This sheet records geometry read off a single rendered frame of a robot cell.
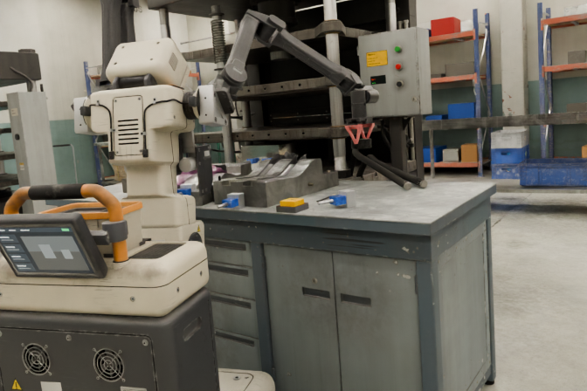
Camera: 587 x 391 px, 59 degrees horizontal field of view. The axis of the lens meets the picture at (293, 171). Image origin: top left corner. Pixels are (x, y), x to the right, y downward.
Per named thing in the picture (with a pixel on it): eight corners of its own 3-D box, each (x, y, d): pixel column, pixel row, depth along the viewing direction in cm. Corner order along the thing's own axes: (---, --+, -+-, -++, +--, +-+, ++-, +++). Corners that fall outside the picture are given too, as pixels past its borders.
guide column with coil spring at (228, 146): (237, 234, 299) (216, 4, 284) (230, 233, 302) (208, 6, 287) (243, 231, 304) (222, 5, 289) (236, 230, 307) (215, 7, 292)
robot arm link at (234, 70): (237, 19, 195) (249, -1, 188) (267, 38, 199) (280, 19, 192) (209, 93, 165) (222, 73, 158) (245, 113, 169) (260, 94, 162)
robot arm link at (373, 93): (336, 86, 206) (349, 72, 200) (355, 85, 214) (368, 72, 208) (351, 110, 202) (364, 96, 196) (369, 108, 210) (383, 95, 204)
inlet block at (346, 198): (322, 212, 167) (321, 195, 166) (314, 210, 171) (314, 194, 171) (356, 206, 172) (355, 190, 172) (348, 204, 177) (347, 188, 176)
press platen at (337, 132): (349, 162, 244) (347, 125, 242) (167, 163, 319) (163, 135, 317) (417, 145, 311) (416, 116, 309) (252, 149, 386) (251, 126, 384)
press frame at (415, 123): (420, 285, 318) (405, -15, 298) (258, 263, 395) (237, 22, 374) (430, 277, 331) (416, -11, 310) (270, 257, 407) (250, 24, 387)
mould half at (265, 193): (267, 207, 183) (264, 169, 182) (214, 204, 198) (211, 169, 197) (338, 185, 223) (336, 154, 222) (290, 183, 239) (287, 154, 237)
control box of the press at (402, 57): (428, 339, 246) (412, 25, 229) (370, 327, 264) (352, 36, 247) (444, 322, 264) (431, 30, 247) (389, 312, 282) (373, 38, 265)
